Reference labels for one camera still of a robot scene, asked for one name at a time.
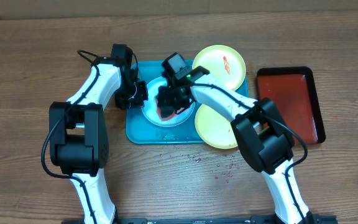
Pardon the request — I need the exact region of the yellow-green plate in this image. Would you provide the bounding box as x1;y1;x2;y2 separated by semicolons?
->
195;105;238;149
192;45;246;90

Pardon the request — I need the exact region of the teal plastic tray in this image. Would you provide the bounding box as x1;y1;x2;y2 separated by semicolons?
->
126;60;249;144

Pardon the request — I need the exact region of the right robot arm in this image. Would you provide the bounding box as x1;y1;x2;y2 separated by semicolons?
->
158;75;314;223

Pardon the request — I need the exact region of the red and grey sponge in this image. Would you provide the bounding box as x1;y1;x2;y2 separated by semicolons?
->
157;106;177;121

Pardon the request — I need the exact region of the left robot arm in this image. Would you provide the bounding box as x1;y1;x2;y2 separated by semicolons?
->
41;56;147;223

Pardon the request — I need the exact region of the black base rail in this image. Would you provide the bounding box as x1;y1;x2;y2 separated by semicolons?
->
61;215;339;224

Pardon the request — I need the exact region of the light blue plate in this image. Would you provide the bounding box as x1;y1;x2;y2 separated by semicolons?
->
142;77;195;128

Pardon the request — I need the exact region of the black and red tray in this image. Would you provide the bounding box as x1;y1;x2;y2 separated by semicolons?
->
256;66;326;144

